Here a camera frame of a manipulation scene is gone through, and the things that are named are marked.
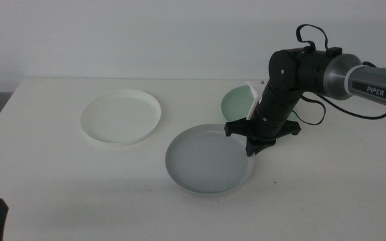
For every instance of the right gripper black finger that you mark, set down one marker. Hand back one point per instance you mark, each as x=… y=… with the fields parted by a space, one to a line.
x=253 y=147
x=267 y=144

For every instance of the mint green shallow bowl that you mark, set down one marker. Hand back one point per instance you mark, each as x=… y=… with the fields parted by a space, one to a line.
x=236 y=103

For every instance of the grey shallow bowl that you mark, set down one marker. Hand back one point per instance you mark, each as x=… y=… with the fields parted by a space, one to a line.
x=206 y=160

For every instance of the white shallow bowl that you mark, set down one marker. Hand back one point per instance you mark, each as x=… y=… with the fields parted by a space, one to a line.
x=121 y=117

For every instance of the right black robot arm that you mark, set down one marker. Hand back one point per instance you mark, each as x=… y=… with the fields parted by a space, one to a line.
x=374 y=88

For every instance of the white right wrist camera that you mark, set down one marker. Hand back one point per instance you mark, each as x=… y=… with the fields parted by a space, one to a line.
x=254 y=100

